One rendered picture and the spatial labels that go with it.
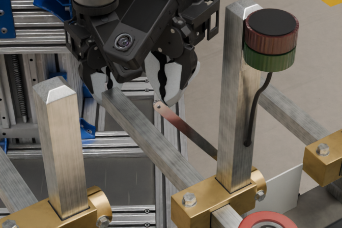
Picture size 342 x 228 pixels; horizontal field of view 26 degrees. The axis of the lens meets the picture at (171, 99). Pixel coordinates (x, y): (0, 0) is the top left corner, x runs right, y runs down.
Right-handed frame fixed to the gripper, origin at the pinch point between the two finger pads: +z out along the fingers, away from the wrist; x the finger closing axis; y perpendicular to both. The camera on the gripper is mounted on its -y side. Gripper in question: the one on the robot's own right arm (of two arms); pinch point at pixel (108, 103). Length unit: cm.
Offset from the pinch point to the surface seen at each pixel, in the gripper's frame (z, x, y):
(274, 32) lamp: -34.1, -2.9, -35.8
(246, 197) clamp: -2.9, -4.7, -31.9
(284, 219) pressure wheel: -8.2, -3.2, -41.1
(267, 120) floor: 83, -85, 52
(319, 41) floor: 83, -130, 77
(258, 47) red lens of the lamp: -32.4, -1.3, -35.2
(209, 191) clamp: -4.5, -0.1, -29.2
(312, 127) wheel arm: 0.0, -24.8, -23.3
